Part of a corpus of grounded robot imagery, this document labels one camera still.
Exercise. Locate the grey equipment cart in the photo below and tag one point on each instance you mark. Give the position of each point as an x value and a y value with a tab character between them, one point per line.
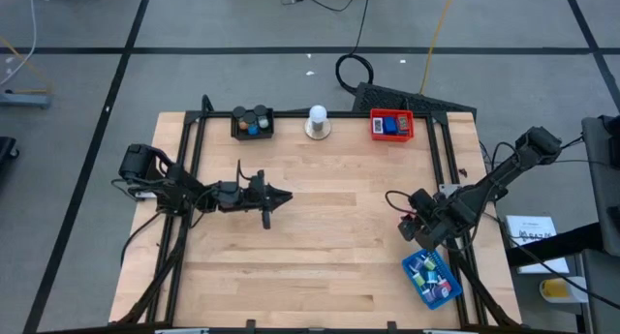
600	189

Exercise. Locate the black flat bar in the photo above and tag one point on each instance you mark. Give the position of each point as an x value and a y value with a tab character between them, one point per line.
557	244

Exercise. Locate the red plastic basket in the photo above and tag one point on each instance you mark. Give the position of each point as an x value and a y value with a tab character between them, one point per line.
392	136

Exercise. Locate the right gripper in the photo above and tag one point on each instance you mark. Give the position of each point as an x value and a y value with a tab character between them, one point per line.
436	227

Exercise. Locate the pink white USB charger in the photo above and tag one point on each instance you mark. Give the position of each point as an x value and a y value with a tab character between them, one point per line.
448	286

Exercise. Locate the black plastic basket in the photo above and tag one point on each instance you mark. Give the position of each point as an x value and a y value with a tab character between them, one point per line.
252	134

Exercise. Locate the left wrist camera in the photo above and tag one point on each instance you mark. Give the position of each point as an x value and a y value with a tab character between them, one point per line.
227	192

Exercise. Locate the black hourglass orange sand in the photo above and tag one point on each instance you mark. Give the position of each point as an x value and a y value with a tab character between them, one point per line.
239	113

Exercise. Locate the brass lamp white bulb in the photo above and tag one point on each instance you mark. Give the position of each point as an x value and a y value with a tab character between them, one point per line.
318	113

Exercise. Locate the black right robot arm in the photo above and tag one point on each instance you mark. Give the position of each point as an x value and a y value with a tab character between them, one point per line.
504	174

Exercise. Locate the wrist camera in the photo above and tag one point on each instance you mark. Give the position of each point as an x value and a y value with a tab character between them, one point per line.
227	192
422	202

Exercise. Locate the yellow and white device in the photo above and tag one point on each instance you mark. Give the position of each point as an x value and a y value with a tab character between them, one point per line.
557	289

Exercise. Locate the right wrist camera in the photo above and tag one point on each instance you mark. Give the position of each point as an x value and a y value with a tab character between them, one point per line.
422	202

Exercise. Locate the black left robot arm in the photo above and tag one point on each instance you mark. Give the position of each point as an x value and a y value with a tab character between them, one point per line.
164	181

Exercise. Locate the blue plastic basket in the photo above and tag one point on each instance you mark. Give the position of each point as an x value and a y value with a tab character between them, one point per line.
453	276

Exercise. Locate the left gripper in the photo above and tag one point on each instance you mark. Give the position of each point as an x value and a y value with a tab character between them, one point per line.
254	198

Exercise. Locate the black floor item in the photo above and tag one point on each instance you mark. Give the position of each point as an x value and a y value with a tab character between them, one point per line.
7	147

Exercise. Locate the grey stand base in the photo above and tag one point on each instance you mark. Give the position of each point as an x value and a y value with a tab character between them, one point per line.
24	99

